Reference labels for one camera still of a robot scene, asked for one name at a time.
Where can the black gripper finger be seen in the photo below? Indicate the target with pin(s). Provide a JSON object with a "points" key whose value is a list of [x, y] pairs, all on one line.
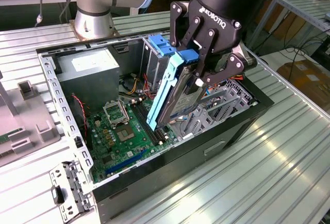
{"points": [[190, 34], [206, 53]]}

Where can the hard disk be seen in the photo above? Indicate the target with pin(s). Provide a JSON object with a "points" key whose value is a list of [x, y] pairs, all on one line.
{"points": [[178, 102]]}

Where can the silver perforated disk bay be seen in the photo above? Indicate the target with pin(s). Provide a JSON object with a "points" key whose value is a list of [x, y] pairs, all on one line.
{"points": [[232, 102]]}

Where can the blue plastic drive latch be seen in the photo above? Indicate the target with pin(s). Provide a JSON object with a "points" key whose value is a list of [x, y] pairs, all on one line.
{"points": [[158, 44]]}

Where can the silver optical drive cage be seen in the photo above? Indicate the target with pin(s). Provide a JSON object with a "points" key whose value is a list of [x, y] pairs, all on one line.
{"points": [[154, 69]]}

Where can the black RAM slot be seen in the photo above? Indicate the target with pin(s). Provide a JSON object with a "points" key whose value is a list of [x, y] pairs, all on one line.
{"points": [[138, 113], [161, 136]]}

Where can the large flat cardboard box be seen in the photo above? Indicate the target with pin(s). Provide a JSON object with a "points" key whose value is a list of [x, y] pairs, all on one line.
{"points": [[304, 84]]}

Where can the CPU socket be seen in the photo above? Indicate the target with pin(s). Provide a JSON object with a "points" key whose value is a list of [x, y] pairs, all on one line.
{"points": [[125, 133]]}

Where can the grey power supply unit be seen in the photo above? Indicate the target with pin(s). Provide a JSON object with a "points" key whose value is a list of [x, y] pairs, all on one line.
{"points": [[87, 84]]}

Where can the black open PC case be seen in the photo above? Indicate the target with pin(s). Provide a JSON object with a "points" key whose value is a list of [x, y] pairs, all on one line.
{"points": [[180, 172]]}

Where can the green motherboard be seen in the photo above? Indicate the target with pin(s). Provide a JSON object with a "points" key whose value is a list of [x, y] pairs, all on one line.
{"points": [[129, 151]]}

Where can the blue expansion slot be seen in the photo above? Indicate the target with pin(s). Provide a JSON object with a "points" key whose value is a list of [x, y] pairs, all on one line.
{"points": [[123, 163]]}

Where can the black case fan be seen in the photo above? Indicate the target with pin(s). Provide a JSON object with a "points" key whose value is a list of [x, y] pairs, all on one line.
{"points": [[77, 118]]}

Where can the grey parts rack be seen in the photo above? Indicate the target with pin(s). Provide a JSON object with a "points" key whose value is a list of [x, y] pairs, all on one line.
{"points": [[28, 113]]}

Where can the green RAM stick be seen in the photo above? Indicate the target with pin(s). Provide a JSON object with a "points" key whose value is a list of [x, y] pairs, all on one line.
{"points": [[7, 137]]}

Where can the silver expansion slot bracket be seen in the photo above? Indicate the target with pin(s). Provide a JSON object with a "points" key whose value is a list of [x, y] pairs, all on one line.
{"points": [[74, 182]]}

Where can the black blue bracket latch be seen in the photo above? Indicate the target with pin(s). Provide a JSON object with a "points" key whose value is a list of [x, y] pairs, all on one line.
{"points": [[58, 195]]}

